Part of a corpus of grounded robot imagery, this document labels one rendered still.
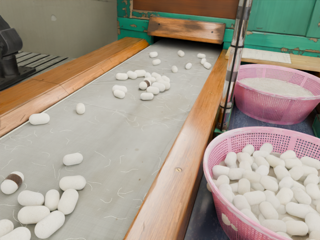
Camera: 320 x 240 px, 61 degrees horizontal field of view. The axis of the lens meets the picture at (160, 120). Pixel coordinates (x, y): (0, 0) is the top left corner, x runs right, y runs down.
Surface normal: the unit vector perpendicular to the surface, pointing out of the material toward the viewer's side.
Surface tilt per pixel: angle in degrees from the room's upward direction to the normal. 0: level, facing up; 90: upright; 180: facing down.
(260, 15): 90
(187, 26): 67
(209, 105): 0
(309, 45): 90
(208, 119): 0
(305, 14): 90
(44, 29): 90
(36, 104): 45
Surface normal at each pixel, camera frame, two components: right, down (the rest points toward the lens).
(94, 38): -0.24, 0.46
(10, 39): 0.87, -0.29
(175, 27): -0.27, 0.07
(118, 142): 0.05, -0.87
